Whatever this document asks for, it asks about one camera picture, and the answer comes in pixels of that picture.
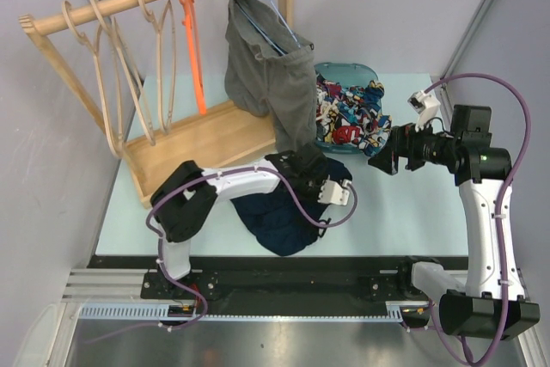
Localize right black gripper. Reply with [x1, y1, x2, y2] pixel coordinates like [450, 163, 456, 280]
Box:
[369, 116, 460, 175]

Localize navy blue shorts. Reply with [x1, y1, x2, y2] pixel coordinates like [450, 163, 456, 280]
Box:
[231, 158, 352, 256]

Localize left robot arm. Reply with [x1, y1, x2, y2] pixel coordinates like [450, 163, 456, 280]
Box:
[147, 144, 339, 298]

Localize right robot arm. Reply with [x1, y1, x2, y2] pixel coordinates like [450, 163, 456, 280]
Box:
[368, 105, 541, 340]

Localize grey shorts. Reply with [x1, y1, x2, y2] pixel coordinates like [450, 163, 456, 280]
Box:
[224, 0, 317, 152]

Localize wooden hanger middle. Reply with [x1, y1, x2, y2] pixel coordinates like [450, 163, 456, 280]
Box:
[89, 0, 156, 146]

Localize wooden hanger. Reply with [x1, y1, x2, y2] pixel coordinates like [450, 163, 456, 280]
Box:
[61, 0, 124, 159]
[89, 0, 156, 146]
[136, 0, 178, 134]

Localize orange plastic hanger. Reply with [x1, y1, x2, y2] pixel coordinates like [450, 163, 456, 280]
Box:
[179, 0, 207, 115]

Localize wooden hanger right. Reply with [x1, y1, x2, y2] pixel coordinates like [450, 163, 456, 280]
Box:
[136, 0, 178, 134]

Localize wooden hanger far left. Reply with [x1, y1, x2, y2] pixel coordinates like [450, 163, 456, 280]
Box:
[61, 0, 124, 159]

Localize wooden clothes rack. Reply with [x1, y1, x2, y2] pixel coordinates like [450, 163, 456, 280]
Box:
[19, 0, 294, 207]

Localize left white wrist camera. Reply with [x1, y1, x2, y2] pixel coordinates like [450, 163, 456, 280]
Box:
[318, 179, 351, 205]

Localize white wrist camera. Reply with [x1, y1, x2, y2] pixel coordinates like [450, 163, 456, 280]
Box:
[407, 90, 441, 131]
[318, 179, 351, 205]

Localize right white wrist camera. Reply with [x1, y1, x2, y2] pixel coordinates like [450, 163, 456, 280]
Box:
[407, 90, 441, 131]

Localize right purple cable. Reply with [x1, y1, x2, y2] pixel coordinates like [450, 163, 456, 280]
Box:
[423, 73, 530, 366]

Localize purple cable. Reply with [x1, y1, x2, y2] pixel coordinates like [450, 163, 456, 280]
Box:
[423, 73, 530, 366]
[145, 164, 358, 332]

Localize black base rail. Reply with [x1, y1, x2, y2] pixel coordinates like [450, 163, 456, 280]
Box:
[88, 254, 469, 321]

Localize blue wire hanger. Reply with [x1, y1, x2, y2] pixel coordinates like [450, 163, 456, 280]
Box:
[234, 0, 313, 56]

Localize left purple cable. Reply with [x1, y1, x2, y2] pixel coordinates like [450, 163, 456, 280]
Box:
[145, 164, 358, 332]

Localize white slotted cable duct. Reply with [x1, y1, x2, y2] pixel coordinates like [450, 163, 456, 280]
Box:
[79, 303, 197, 321]

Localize aluminium frame extrusion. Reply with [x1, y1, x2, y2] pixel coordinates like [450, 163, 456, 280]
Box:
[62, 269, 146, 303]

